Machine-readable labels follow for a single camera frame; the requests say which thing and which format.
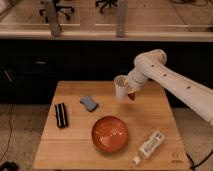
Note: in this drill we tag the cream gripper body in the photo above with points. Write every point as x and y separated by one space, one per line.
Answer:
131 86

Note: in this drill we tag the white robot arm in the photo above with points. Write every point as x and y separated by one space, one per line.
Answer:
152 65

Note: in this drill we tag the orange ceramic bowl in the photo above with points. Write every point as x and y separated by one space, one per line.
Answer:
109 134

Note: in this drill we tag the dark red brown object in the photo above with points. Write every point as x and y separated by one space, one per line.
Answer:
131 96

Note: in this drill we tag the blue sponge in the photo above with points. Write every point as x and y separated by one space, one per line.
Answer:
89 103

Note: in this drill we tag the white plastic bottle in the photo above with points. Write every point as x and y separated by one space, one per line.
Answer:
148 147

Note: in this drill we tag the black office chair right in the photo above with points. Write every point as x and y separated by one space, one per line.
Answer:
105 3

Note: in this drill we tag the black office chair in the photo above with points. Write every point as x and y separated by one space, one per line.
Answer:
59 8
105 3

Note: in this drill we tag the black office chair left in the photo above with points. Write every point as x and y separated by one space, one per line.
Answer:
59 8

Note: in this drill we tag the black device on floor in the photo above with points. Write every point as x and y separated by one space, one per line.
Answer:
9 166

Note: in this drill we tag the grey metal post right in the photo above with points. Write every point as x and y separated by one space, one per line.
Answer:
121 17

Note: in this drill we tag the grey metal post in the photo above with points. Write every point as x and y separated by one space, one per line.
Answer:
121 17
52 18

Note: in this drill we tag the grey metal post left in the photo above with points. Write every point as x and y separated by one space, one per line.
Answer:
52 18

